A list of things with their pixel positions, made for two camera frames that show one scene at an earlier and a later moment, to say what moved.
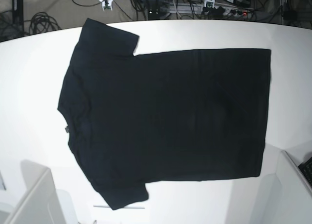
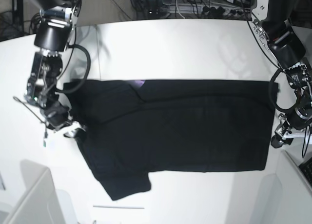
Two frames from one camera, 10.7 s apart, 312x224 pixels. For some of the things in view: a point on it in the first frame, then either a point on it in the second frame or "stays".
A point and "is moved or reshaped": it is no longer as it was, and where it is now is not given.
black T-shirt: [133, 119] is moved or reshaped
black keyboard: [305, 168] stays
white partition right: [285, 197] stays
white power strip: [191, 8] stays
